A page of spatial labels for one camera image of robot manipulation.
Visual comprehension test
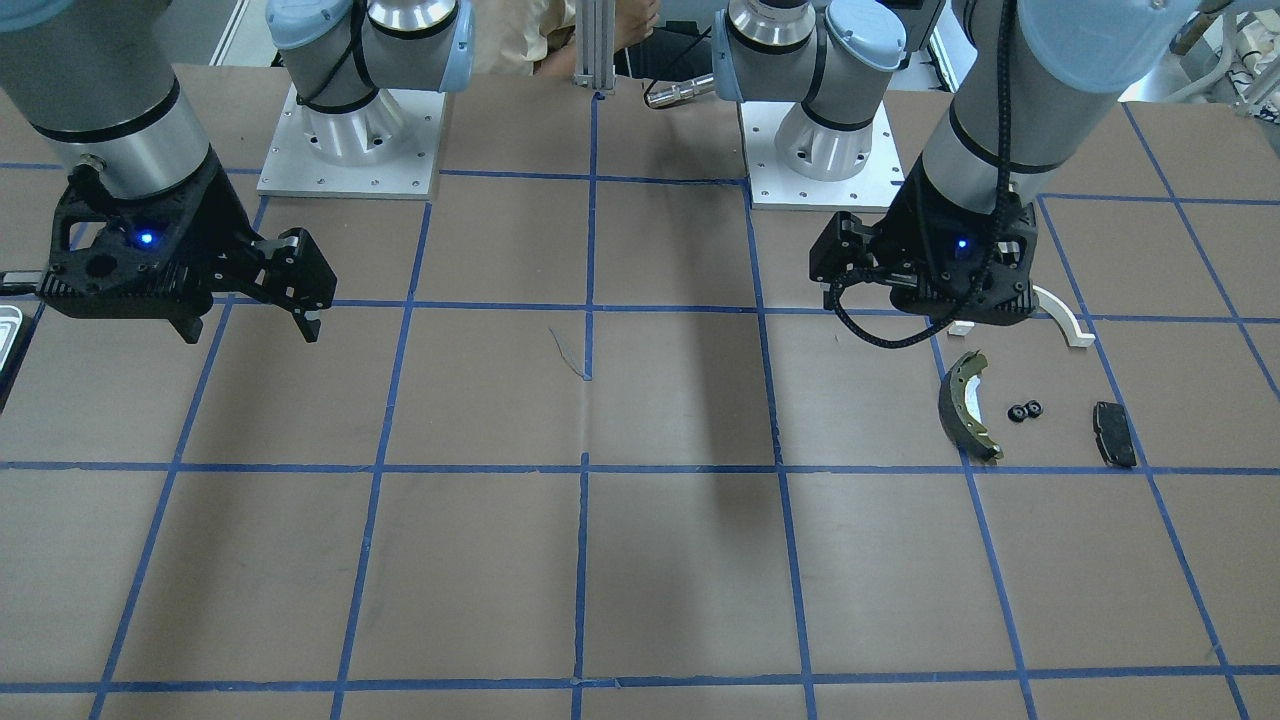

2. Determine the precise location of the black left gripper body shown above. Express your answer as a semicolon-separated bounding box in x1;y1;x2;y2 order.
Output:
870;161;1038;325

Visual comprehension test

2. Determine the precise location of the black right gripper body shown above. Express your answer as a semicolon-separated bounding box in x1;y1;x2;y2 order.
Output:
38;151;282;323

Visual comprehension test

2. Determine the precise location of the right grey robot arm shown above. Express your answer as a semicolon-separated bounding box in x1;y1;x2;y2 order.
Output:
3;1;476;343

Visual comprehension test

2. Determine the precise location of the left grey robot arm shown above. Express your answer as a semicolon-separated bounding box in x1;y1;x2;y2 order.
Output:
710;1;1197;325

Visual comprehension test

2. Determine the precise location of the green brake shoe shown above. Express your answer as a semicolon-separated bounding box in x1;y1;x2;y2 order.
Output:
937;350;1005;462

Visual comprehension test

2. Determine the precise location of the black brake pad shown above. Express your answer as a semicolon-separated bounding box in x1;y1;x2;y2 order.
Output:
1092;401;1138;468

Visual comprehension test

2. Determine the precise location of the silver cylindrical tool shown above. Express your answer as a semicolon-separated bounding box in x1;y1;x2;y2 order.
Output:
644;74;716;109

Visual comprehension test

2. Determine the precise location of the loose blue tape thread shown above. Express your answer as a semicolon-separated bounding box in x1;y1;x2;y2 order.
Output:
548;327;590;382

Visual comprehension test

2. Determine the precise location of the person in beige shirt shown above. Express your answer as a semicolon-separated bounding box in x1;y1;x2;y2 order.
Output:
470;1;662;78

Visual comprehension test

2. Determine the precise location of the white curved plastic bracket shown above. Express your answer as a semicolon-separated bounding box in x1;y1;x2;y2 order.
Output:
948;284;1097;348

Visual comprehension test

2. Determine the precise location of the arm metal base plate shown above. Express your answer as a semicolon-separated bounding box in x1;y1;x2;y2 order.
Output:
257;88;452;201
739;102;905;213

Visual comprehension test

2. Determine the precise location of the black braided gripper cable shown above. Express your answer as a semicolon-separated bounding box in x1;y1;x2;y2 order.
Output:
826;0;1016;350

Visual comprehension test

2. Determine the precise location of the aluminium frame post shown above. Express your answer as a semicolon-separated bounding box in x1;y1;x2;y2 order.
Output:
572;0;616;94

